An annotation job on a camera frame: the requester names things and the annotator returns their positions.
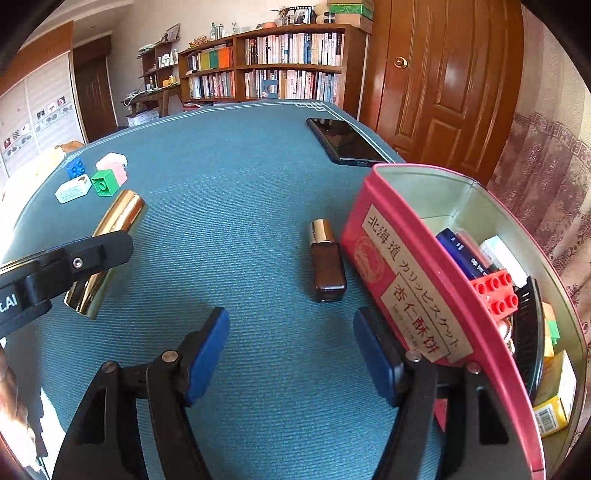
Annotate brown wooden door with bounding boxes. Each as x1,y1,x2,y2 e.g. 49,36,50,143
360,0,525,185

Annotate green gift box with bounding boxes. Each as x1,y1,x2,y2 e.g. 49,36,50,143
328,2,376,19

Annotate navy and white tube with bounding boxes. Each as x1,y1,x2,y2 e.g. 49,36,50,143
436,228,490,280

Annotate white sliding wardrobe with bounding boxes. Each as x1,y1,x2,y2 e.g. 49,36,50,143
0,21,88,185

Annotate pink and green toy block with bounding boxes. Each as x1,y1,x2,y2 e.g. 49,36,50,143
91,153,127,198

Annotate red tin box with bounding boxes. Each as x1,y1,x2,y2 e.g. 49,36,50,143
341,163,589,480

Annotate black comb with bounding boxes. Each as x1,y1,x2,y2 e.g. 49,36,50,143
512,276,546,407

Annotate wooden bookshelf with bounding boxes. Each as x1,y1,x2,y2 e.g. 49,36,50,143
178,24,370,116

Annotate film strip photo frame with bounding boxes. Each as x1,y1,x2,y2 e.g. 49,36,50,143
283,6,315,26

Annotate green and orange toy block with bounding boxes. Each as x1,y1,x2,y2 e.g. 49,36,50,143
542,302,561,358

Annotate wooden side desk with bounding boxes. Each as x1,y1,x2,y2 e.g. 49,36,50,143
124,85,183,118

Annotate patterned pink curtain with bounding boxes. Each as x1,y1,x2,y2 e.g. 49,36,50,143
487,18,591,342

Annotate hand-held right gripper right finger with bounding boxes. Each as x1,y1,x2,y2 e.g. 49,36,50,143
353,307,522,480

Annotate rows of books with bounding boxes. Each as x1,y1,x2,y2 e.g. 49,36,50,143
187,32,345,103

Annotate yellow-green carton box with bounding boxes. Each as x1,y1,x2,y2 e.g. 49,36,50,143
533,351,578,438

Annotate black smartphone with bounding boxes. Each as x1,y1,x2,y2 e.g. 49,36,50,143
306,117,393,168

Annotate cardboard box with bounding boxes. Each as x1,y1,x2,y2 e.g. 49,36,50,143
330,14,374,33

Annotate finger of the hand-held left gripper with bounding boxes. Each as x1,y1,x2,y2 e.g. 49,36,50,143
23,230,134,308

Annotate red and white toy block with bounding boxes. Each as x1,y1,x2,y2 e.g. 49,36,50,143
471,271,520,328

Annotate light blue small box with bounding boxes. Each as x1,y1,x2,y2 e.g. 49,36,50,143
55,174,92,205

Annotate dark wooden inner door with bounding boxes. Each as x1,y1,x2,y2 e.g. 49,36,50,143
71,37,118,144

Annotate brown bottle with gold cap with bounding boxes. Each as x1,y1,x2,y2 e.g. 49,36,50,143
307,219,348,303

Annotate gold metal tube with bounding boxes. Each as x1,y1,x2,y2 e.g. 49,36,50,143
64,189,148,320

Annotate teal desktop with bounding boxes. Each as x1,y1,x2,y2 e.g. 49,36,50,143
0,99,462,480

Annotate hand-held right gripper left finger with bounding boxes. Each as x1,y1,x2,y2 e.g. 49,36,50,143
52,307,230,480

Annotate small wooden shelf unit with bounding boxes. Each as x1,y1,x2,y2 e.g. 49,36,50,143
139,39,181,90

